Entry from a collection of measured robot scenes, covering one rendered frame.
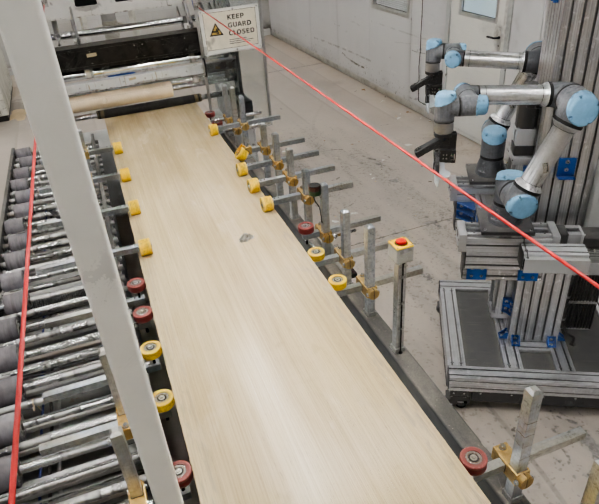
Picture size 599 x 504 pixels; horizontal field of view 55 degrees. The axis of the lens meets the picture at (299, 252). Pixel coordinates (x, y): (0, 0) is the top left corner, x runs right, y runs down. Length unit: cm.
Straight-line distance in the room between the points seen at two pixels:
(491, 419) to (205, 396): 165
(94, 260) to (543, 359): 271
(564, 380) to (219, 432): 184
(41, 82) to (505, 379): 267
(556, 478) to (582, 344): 76
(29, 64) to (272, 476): 137
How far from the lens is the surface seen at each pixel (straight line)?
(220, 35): 482
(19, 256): 329
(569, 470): 310
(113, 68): 481
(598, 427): 332
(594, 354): 339
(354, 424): 192
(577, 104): 237
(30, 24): 76
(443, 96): 225
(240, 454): 188
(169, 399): 208
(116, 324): 93
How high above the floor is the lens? 235
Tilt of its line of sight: 32 degrees down
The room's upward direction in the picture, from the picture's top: 5 degrees counter-clockwise
